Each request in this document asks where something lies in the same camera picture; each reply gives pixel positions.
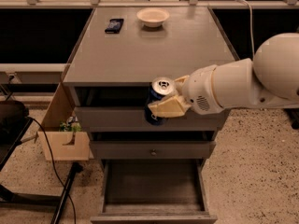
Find white bowl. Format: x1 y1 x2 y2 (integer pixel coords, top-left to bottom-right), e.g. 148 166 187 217
136 7 170 28

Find black chair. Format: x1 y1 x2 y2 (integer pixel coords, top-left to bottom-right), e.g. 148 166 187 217
0 100 32 170

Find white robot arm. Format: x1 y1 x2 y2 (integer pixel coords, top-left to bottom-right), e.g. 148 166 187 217
148 33 299 118

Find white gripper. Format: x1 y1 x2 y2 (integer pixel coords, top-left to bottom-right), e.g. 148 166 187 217
148 65 223 118

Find black stand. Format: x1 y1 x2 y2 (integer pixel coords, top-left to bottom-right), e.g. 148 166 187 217
0 162 83 224

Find dark blue snack packet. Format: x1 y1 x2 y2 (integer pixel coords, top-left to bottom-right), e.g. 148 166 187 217
105 19 124 34

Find wooden box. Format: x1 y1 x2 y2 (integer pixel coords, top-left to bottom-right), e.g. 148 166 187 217
37 84 91 161

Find grey drawer cabinet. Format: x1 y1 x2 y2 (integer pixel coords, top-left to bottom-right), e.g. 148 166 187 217
62 6 247 161

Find grey bottom drawer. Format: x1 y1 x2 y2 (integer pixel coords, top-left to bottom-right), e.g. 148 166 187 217
91 160 217 224

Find white cable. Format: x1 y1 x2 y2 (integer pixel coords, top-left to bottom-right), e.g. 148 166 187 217
235 0 256 61

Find grey drawer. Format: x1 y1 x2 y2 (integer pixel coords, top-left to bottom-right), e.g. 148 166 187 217
91 160 217 224
75 107 229 133
90 141 216 160

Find black cable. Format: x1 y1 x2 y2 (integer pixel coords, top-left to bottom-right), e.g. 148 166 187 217
27 116 78 224

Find grey top drawer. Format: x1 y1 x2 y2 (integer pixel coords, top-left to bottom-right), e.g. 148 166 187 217
75 107 229 133

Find blue pepsi can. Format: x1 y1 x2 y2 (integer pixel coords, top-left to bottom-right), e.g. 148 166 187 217
144 77 175 126

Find grey middle drawer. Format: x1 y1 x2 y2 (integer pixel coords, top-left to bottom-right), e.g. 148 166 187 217
90 141 216 160

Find green snack bags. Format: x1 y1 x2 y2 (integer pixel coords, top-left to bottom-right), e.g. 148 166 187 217
59 116 81 132

